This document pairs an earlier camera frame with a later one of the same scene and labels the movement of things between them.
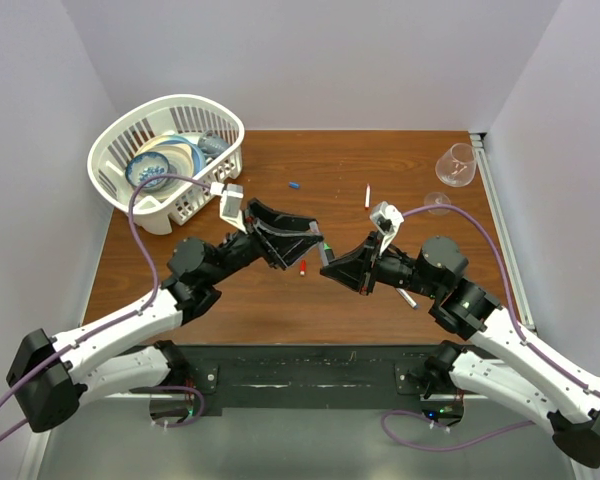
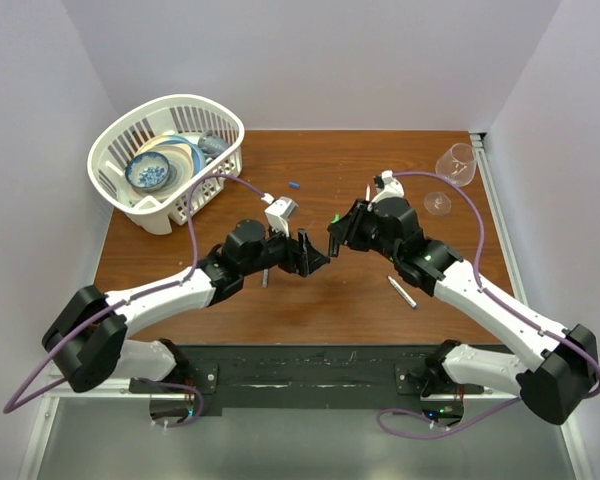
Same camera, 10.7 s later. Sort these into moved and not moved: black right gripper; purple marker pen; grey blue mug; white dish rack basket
Moved: black right gripper
Not moved: white dish rack basket; purple marker pen; grey blue mug
